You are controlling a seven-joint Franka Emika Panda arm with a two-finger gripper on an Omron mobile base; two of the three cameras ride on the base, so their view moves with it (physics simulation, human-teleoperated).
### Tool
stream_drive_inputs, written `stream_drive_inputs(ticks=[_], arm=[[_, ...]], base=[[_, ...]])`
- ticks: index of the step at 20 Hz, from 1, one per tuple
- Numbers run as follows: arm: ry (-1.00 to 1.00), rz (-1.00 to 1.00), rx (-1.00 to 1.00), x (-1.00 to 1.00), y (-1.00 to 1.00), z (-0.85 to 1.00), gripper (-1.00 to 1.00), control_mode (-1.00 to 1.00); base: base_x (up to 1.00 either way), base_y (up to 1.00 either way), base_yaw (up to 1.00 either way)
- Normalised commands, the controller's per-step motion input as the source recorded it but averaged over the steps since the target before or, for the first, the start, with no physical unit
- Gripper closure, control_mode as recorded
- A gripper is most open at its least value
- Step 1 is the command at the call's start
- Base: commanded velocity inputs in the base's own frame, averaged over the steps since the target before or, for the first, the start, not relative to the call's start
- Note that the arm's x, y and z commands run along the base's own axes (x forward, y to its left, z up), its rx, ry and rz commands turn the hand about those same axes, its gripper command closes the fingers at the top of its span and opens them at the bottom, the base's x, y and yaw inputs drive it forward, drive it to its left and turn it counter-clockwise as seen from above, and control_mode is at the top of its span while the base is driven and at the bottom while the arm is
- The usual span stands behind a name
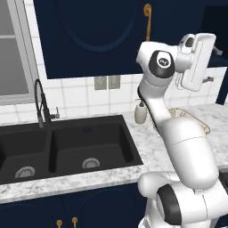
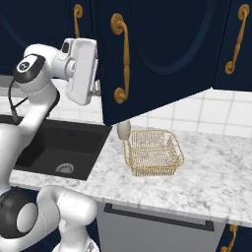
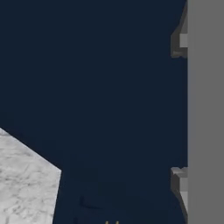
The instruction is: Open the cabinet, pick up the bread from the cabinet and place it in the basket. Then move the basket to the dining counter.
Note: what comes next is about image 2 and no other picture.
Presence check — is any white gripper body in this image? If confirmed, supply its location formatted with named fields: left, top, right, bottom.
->
left=66, top=37, right=99, bottom=106

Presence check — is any navy base cabinet door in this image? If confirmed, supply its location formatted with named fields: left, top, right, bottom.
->
left=214, top=222, right=252, bottom=252

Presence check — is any beige rounded jar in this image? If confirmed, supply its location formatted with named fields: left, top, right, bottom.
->
left=116, top=119, right=133, bottom=143

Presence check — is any black sink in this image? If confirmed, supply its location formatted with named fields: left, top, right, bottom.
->
left=0, top=113, right=113, bottom=182

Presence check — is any grey dishwasher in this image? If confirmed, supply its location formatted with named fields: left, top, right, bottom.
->
left=95, top=202, right=228, bottom=252

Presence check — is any long gold door handle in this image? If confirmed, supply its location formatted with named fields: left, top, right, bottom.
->
left=109, top=13, right=132, bottom=104

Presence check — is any navy cabinet door, long handle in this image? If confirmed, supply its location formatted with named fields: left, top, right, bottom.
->
left=91, top=0, right=231, bottom=127

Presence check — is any gold wire basket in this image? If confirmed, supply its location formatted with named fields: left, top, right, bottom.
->
left=122, top=128, right=185, bottom=178

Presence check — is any black dishwasher handle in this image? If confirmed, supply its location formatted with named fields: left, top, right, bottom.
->
left=102, top=203, right=216, bottom=232

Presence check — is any gold base cabinet handle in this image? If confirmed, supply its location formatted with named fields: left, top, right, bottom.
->
left=220, top=223, right=239, bottom=252

